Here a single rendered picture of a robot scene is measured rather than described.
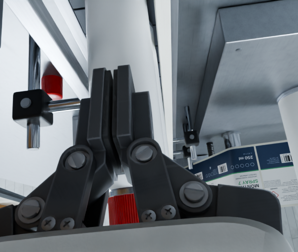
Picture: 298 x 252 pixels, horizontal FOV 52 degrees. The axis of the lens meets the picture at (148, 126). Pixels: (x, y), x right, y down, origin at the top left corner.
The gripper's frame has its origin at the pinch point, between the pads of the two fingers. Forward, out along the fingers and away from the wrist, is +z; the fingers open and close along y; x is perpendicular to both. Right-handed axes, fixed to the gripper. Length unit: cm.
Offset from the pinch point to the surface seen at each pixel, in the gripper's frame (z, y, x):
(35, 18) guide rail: 6.4, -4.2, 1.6
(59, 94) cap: 26.2, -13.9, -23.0
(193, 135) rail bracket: 29, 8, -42
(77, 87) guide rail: 9.4, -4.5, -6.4
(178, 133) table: 44, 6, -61
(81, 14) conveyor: 17.6, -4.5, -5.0
